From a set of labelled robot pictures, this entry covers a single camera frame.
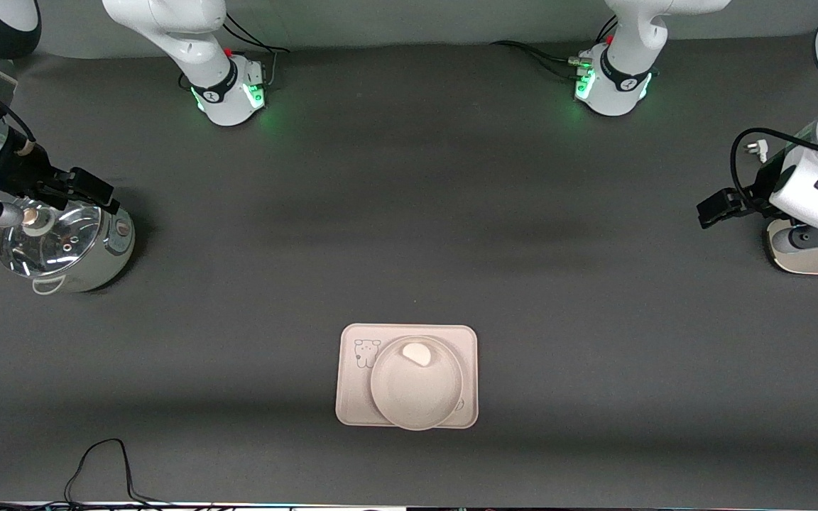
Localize black arm base cables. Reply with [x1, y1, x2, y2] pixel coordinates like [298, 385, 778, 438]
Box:
[491, 18, 620, 80]
[222, 14, 293, 90]

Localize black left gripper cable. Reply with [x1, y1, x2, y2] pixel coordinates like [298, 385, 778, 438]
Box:
[730, 128, 818, 208]

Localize glass pot lid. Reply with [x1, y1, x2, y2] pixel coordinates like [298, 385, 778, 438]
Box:
[0, 199, 105, 278]

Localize black left arm base cables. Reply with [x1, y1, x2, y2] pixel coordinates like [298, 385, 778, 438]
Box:
[491, 18, 620, 80]

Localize thin black loose cable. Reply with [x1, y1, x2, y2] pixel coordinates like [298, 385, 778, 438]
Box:
[0, 438, 168, 511]

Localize round cream plate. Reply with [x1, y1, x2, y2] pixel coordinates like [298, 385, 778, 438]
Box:
[369, 335, 464, 432]

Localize cream rabbit print tray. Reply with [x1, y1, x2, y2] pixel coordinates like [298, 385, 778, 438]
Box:
[335, 324, 479, 429]

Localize steel pot with lid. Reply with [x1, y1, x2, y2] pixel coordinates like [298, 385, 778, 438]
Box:
[0, 195, 136, 295]

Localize black right arm base cables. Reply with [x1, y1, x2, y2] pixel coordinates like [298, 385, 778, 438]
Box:
[222, 14, 293, 90]

